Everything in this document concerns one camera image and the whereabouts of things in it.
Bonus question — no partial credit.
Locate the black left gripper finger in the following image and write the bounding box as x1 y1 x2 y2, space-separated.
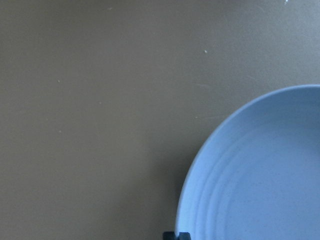
162 231 191 240

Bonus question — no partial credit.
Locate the blue round plate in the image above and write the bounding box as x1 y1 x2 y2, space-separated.
175 85 320 240

